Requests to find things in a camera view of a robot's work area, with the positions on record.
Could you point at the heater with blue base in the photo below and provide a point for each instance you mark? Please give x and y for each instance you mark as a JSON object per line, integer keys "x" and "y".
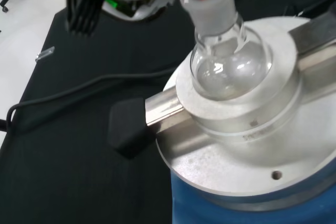
{"x": 236, "y": 155}

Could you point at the clear cloth clip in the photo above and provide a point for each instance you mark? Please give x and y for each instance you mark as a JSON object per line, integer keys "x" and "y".
{"x": 45, "y": 54}

